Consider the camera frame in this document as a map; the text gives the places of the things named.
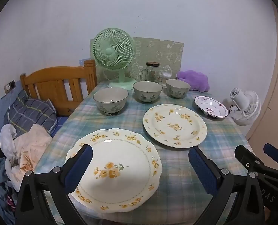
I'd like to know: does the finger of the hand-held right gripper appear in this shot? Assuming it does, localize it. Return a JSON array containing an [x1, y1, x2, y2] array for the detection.
[[234, 145, 278, 184], [263, 143, 278, 169]]

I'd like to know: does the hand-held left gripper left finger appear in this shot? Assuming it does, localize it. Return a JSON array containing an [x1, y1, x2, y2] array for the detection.
[[14, 144, 93, 225]]

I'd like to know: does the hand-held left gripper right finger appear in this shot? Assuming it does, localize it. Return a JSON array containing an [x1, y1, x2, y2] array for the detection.
[[188, 146, 266, 225]]

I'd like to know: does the scalloped yellow flower plate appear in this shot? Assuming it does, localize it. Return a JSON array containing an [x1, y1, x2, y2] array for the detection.
[[65, 128, 162, 214]]

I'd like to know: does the round yellow flower plate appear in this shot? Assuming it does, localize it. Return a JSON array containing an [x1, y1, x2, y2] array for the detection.
[[143, 104, 207, 149]]

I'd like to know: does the white plate with red pattern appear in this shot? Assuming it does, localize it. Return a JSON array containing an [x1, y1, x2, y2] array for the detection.
[[194, 96, 229, 118]]

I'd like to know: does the grey floral ceramic bowl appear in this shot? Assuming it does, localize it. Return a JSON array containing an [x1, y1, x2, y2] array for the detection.
[[165, 79, 191, 98], [93, 87, 129, 117], [133, 81, 163, 104]]

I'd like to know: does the pastel plaid tablecloth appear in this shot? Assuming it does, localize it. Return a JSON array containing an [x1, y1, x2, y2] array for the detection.
[[33, 82, 257, 223]]

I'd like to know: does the beige door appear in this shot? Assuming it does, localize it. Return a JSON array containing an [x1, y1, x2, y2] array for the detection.
[[246, 5, 278, 150]]

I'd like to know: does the blue bed sheet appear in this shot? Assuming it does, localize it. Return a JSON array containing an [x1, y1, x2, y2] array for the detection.
[[50, 116, 70, 136]]

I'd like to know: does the white standing fan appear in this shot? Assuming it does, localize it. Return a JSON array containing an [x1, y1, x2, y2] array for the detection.
[[228, 87, 262, 126]]

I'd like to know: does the white and pink cloth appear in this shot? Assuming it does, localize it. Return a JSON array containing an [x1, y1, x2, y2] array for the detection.
[[0, 124, 53, 193]]

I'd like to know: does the blue plaid pillow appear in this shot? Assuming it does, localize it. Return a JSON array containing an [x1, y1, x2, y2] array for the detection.
[[4, 90, 58, 139]]

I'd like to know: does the blue grey clothing pile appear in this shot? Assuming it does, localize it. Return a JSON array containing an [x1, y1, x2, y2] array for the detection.
[[0, 157, 17, 224]]

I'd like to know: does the wooden chair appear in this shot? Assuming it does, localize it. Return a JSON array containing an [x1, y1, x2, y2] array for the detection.
[[20, 60, 97, 116]]

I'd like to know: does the purple plush cushion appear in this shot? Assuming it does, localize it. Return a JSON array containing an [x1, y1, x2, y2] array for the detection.
[[177, 70, 210, 92]]

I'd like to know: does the clear cotton swab container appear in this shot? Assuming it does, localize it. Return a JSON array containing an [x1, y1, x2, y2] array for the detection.
[[161, 73, 172, 86]]

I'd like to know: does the glass jar with dark lid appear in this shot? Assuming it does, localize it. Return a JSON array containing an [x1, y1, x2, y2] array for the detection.
[[140, 61, 161, 83]]

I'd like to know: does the green desk fan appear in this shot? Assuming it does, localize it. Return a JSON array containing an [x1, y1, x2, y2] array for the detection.
[[93, 28, 137, 91]]

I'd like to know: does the green cartoon patterned mat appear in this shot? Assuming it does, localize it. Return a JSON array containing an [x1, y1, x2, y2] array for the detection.
[[95, 37, 184, 86]]

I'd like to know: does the wall socket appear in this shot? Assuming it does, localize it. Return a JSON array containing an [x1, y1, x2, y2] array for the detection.
[[4, 80, 16, 92]]

